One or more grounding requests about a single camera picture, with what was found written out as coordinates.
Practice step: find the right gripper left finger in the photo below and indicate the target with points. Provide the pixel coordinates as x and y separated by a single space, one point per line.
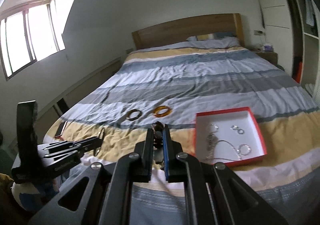
101 194

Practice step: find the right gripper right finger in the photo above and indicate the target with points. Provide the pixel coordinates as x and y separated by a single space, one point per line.
214 194

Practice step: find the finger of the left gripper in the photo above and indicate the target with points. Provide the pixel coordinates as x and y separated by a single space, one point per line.
66 152
72 142

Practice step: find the thin silver bangle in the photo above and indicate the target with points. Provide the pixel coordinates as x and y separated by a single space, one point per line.
100 138

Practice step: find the dark brown bangle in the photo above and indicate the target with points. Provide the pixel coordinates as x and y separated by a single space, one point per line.
133 114

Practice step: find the amber orange bangle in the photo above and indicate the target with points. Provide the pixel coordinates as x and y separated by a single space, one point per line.
161 111

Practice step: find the red jewelry box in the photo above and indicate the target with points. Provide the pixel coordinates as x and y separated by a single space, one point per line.
240 141

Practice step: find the silver watch in box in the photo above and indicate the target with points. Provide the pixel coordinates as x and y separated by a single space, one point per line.
211 141

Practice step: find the striped duvet cover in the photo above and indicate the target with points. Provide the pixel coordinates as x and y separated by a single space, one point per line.
192 80

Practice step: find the window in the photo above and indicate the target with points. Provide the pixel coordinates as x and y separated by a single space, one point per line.
29 33

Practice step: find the red bag in wardrobe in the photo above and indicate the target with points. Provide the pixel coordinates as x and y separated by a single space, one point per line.
297 71

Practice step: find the wooden nightstand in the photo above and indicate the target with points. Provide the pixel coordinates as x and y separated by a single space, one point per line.
271 57

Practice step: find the purple tissue box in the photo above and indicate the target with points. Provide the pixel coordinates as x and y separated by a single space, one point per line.
267 47

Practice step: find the light blue pillow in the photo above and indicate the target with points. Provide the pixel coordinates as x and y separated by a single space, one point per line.
226 42

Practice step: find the wooden headboard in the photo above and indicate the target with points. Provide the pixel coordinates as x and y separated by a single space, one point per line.
179 30

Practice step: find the striped pillow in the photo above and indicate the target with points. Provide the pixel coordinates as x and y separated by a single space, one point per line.
216 35

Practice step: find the hanging white shirt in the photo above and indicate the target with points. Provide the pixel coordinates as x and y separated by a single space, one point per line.
309 13

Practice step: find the white wardrobe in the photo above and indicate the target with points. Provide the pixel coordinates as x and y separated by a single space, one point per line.
293 40

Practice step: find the low white wall cabinet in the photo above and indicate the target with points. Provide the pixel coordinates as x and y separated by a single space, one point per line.
67 99

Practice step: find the wall socket panel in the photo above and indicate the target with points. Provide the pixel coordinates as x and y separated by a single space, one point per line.
258 32

